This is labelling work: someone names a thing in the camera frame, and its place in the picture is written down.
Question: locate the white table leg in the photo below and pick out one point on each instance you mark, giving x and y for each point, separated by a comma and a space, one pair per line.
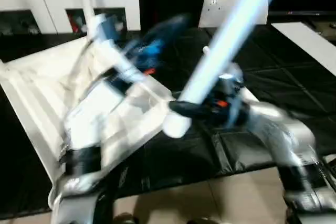
206, 49
86, 1
236, 24

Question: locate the white plastic table top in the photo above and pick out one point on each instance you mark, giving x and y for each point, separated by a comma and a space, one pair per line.
31, 90

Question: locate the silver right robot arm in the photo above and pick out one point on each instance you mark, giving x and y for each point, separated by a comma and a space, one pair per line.
288, 134

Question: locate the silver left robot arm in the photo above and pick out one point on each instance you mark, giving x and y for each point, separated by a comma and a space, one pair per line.
86, 119

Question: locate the white chair back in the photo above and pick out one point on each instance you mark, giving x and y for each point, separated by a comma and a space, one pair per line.
228, 9

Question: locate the red packet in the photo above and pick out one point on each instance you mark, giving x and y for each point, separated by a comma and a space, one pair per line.
72, 23

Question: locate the dark robot right foot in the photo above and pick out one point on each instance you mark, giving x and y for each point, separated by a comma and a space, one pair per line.
199, 220

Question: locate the dark robot foot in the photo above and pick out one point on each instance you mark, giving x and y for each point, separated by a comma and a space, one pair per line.
199, 220
124, 218

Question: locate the dark robot left foot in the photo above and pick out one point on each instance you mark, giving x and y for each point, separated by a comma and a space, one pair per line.
124, 218

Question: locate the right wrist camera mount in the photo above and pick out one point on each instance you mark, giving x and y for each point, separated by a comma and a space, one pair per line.
228, 82

